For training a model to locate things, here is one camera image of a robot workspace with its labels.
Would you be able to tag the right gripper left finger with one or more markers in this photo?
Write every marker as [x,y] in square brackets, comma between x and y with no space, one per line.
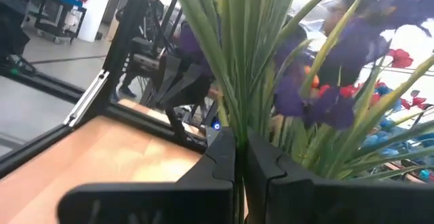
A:
[190,200]

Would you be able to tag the purple artificial flower bunch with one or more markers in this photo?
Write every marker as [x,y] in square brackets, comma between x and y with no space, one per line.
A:
[244,47]

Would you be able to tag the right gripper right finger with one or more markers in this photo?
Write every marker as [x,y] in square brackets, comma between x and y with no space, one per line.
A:
[322,203]

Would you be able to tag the orange artificial tulip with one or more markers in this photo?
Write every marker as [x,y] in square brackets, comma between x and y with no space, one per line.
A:
[313,79]

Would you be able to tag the black aluminium table frame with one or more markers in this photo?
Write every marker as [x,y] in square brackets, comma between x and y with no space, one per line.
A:
[125,30]

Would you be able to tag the red artificial flower bunch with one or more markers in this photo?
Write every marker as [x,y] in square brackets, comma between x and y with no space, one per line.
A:
[400,57]

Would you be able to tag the person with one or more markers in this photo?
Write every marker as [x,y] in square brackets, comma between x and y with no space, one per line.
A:
[149,13]
[342,12]

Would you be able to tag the blue artificial flower bunch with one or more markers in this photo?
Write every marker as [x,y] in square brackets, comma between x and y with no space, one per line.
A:
[383,139]

